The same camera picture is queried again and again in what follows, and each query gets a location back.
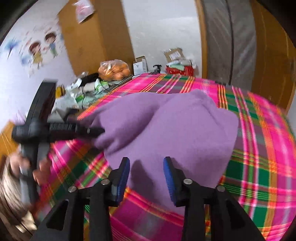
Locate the purple fleece garment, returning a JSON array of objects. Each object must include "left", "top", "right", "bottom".
[{"left": 80, "top": 89, "right": 239, "bottom": 215}]

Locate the person's left hand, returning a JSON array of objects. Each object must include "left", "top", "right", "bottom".
[{"left": 9, "top": 152, "right": 52, "bottom": 186}]

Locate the cluttered glass side table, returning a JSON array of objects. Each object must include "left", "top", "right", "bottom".
[{"left": 48, "top": 75, "right": 132, "bottom": 121}]

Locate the pink plaid tablecloth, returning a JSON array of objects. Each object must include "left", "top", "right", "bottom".
[{"left": 33, "top": 74, "right": 295, "bottom": 240}]

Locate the bag of oranges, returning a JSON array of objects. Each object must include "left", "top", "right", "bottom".
[{"left": 98, "top": 59, "right": 130, "bottom": 82}]

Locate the wooden wardrobe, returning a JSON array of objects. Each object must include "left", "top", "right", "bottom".
[{"left": 58, "top": 0, "right": 135, "bottom": 75}]

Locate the red gift box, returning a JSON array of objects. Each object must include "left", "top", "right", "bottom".
[{"left": 166, "top": 66, "right": 195, "bottom": 76}]

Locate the black spray bottle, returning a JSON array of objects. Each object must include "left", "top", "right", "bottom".
[{"left": 152, "top": 64, "right": 162, "bottom": 74}]

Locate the white cardboard box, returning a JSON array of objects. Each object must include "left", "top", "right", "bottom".
[{"left": 133, "top": 56, "right": 147, "bottom": 76}]

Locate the plastic bag on wardrobe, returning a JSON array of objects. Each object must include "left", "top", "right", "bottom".
[{"left": 72, "top": 0, "right": 95, "bottom": 24}]

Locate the brown cardboard parcel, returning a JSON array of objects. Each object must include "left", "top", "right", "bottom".
[{"left": 164, "top": 48, "right": 185, "bottom": 63}]

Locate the wooden door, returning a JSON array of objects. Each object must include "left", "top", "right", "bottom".
[{"left": 250, "top": 1, "right": 295, "bottom": 113}]

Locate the plastic-covered doorway curtain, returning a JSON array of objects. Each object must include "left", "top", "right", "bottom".
[{"left": 203, "top": 1, "right": 256, "bottom": 90}]

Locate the cartoon wall sticker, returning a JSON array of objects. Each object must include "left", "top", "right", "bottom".
[{"left": 1, "top": 22, "right": 65, "bottom": 76}]

